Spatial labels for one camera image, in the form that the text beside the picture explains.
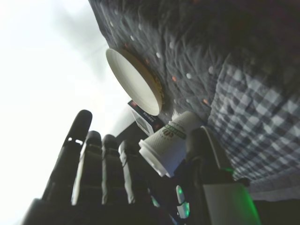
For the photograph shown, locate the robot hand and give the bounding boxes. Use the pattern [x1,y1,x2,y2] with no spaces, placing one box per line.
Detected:
[17,109,262,225]

